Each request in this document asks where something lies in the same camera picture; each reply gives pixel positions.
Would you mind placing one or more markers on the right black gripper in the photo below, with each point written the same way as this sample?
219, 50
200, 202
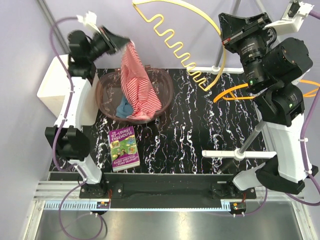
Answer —
241, 29

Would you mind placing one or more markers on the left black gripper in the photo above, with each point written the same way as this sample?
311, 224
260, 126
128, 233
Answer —
114, 42

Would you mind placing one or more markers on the red white striped top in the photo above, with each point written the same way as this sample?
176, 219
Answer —
136, 86

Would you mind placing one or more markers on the yellow plastic hanger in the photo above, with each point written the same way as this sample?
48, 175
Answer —
196, 75

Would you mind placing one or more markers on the blue tank top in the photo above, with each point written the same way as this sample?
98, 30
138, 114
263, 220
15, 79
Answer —
124, 109

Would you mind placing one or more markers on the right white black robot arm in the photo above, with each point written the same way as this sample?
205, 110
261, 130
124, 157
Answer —
286, 171

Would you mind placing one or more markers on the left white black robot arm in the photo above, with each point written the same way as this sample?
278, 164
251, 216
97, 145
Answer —
65, 137

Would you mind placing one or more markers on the brown transparent oval basket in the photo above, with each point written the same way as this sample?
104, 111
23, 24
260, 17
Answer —
108, 93

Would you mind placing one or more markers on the white rectangular bin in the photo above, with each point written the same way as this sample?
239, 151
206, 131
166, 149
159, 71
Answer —
55, 85

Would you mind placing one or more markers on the black marble pattern mat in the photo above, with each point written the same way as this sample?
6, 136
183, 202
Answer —
173, 143

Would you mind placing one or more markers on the purple treehouse book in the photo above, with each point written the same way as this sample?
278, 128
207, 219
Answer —
123, 149

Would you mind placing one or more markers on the white grey clothes rack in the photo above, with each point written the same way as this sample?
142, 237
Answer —
250, 140

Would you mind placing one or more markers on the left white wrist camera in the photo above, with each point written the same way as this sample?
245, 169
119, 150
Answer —
89, 20

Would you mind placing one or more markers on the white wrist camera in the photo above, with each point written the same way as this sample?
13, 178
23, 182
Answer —
89, 20
292, 19

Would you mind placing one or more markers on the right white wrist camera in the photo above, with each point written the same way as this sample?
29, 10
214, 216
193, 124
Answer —
292, 19

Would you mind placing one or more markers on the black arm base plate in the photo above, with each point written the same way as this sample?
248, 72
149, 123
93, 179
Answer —
164, 192

